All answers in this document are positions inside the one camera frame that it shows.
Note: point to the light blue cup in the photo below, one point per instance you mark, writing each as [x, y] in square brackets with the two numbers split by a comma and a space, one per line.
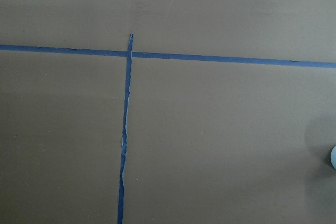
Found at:
[333, 157]

